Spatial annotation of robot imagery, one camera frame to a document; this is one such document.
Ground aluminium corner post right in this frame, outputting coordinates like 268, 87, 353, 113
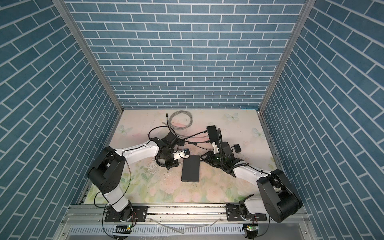
259, 0, 316, 114

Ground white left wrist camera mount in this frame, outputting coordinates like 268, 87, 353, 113
174, 149, 191, 160

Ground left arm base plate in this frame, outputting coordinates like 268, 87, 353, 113
104, 205, 149, 223

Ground aluminium front rail frame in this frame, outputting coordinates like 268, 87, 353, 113
54, 203, 317, 240

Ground black ethernet cable loop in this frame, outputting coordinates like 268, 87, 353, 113
148, 113, 181, 142

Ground long black ethernet cable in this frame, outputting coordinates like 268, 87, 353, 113
179, 129, 208, 140

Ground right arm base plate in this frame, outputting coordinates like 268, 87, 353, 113
225, 204, 267, 222

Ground large black box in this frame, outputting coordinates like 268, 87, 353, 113
181, 156, 201, 183

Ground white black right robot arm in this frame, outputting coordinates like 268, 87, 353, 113
201, 142, 303, 223

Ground aluminium corner post left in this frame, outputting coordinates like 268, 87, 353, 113
52, 0, 124, 113

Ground grey cable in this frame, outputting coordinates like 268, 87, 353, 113
161, 110, 193, 131

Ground aluminium corner post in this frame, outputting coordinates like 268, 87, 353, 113
52, 0, 124, 113
259, 0, 316, 114

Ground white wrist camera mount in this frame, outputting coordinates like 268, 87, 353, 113
212, 142, 219, 154
174, 149, 191, 160

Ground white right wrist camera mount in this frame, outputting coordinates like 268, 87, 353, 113
212, 142, 219, 154

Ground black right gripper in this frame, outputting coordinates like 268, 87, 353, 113
200, 150, 226, 168

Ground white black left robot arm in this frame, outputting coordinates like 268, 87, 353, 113
87, 133, 190, 213

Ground black power adapter with cord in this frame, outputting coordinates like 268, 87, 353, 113
177, 139, 210, 151

